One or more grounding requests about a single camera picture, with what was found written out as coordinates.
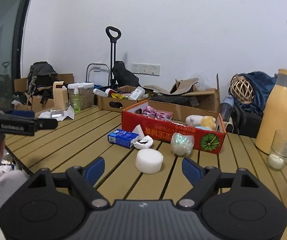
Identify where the small white box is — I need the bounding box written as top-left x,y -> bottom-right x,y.
129,86 -> 145,100

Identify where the open brown cardboard box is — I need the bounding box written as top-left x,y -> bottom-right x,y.
14,73 -> 74,112

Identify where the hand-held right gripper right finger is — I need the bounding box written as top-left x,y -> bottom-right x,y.
175,157 -> 261,209

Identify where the white plush toy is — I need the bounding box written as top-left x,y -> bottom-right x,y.
185,115 -> 204,127

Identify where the large brown cardboard box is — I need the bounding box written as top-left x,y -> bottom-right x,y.
148,74 -> 221,121

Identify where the blue hair dryer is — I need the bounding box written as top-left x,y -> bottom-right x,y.
219,96 -> 235,132

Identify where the yellow plush toy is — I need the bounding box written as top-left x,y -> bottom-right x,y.
201,116 -> 217,130

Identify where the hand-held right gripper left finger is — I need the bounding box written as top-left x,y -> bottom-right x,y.
28,157 -> 108,209

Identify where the black trolley handle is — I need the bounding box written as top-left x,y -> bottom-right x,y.
105,26 -> 122,87

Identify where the crumpled paper scraps pile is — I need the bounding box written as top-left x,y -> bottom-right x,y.
0,154 -> 18,178

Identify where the green spray bottle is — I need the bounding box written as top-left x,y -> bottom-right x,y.
72,85 -> 81,113

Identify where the yellow thermos jug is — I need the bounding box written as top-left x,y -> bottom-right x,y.
255,68 -> 287,155

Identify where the glass cup with white candle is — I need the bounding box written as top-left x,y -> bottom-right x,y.
267,130 -> 287,171

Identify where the blue tissue pack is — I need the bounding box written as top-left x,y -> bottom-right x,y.
107,124 -> 145,149

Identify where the red cardboard box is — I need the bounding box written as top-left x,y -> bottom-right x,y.
121,99 -> 227,155

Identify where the dark backpack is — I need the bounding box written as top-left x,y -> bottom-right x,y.
26,61 -> 60,103

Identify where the white foam disc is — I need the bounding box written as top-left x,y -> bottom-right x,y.
135,149 -> 164,174

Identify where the black trolley bag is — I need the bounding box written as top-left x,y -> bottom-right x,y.
112,60 -> 140,88

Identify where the dark blue blanket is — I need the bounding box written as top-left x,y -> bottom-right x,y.
233,71 -> 278,117

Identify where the clear grain container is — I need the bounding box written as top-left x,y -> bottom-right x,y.
67,82 -> 94,110

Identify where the small brown cardboard box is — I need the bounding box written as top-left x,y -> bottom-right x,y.
97,87 -> 151,113

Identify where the clear bag of white puffs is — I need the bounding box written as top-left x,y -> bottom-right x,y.
171,132 -> 195,156

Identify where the white metal step stool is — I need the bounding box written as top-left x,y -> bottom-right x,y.
86,63 -> 110,86

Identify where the white wall socket panel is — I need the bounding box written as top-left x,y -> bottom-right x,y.
132,63 -> 161,76

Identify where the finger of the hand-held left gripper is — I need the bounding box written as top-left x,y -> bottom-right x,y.
5,109 -> 35,119
34,118 -> 58,131

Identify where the beige paper carton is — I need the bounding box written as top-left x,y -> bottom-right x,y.
52,81 -> 70,111

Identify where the beige cloth bag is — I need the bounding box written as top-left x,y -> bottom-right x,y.
143,78 -> 200,96

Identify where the woven rattan ball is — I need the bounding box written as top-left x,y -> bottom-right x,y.
230,75 -> 254,104

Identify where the crumpled white paper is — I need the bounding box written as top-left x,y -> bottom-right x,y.
38,105 -> 75,122

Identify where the dark framed glass door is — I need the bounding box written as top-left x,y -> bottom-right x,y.
0,0 -> 38,111

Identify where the white bottle with red cap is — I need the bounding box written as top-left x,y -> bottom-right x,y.
93,88 -> 117,98

